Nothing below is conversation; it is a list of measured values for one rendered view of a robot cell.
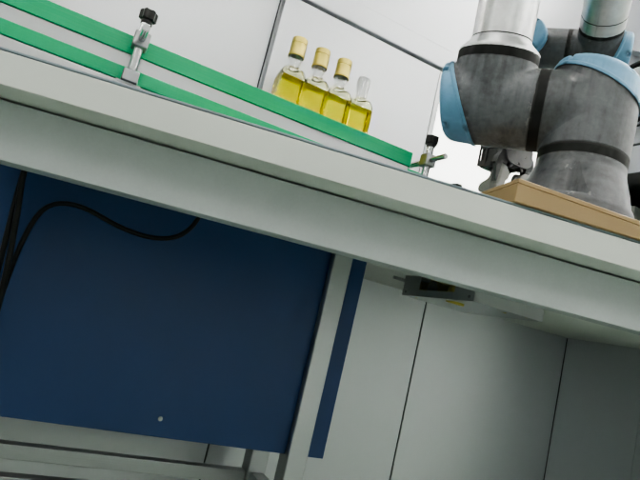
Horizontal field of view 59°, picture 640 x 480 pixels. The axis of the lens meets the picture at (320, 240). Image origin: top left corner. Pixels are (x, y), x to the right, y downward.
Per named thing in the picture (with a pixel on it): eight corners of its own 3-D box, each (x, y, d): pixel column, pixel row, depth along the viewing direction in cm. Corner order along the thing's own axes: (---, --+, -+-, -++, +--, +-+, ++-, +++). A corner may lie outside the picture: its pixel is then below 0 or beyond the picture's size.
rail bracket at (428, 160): (397, 200, 127) (409, 148, 129) (445, 191, 112) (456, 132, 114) (387, 195, 126) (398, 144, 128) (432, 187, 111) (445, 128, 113)
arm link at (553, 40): (571, 13, 102) (568, 46, 112) (508, 10, 106) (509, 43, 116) (563, 52, 100) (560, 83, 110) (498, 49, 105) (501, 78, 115)
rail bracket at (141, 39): (138, 91, 94) (160, 19, 96) (145, 79, 88) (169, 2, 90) (113, 83, 93) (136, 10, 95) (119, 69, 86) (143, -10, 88)
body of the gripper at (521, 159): (501, 180, 121) (510, 128, 123) (532, 174, 113) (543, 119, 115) (474, 169, 117) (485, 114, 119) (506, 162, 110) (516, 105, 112)
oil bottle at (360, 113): (343, 191, 130) (364, 106, 133) (355, 189, 125) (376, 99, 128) (322, 184, 127) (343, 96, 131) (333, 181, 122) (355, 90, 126)
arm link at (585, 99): (639, 147, 69) (658, 48, 71) (525, 133, 74) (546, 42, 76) (623, 180, 80) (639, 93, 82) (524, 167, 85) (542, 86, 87)
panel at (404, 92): (524, 234, 170) (543, 129, 175) (531, 233, 167) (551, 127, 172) (248, 128, 133) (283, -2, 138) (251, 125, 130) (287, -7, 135)
